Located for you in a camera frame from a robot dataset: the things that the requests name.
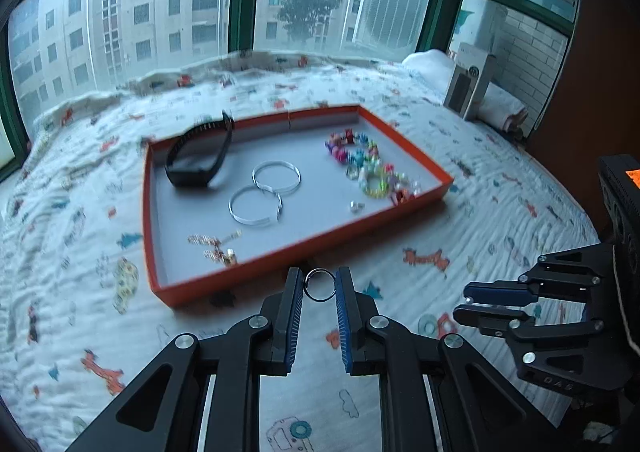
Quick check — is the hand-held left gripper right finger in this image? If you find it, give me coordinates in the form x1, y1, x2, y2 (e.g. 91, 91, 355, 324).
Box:
334, 266, 566, 452

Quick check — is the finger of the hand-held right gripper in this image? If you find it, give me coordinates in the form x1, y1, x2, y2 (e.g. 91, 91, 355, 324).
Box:
452, 307, 623, 392
462, 243, 613, 307

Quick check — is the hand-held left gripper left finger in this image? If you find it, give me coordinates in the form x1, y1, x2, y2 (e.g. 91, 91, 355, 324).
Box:
65, 267, 307, 452

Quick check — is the small metal ring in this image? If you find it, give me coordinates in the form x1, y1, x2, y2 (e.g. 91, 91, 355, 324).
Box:
304, 269, 335, 302

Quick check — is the orange jewelry tray box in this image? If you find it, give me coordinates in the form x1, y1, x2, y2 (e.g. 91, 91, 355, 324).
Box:
142, 105, 455, 309

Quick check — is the large metal ring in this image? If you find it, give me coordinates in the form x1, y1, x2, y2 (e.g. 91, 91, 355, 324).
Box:
251, 159, 302, 194
228, 185, 284, 225

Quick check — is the green yellow bead bracelet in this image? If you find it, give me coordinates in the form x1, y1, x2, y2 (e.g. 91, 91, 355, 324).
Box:
362, 172, 397, 199

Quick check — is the white pearl bead bracelet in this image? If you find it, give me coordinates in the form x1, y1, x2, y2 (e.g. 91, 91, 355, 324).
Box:
345, 149, 401, 181

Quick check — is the colourful candy bead bracelet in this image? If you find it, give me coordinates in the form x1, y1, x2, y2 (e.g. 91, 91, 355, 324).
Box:
325, 129, 381, 165

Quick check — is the black wristband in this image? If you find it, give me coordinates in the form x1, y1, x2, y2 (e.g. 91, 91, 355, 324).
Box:
165, 111, 235, 188

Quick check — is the brown wooden board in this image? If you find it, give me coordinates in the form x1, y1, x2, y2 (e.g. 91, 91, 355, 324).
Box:
525, 0, 640, 173

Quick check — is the white folded towel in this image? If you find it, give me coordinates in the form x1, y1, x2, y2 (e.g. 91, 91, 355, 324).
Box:
402, 49, 528, 133

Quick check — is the grey cardboard box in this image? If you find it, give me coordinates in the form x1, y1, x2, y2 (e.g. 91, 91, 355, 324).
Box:
444, 43, 497, 120

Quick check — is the printed white blanket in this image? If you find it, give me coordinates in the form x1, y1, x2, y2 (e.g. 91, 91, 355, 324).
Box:
0, 50, 608, 452

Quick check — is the outdoor air conditioner unit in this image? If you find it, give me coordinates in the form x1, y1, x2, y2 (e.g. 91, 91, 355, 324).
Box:
352, 0, 433, 56

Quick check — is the green tree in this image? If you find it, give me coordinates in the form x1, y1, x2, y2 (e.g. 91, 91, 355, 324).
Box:
277, 0, 343, 43

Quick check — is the gold chain bracelet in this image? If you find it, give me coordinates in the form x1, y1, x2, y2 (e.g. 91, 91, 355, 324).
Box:
187, 229, 243, 264

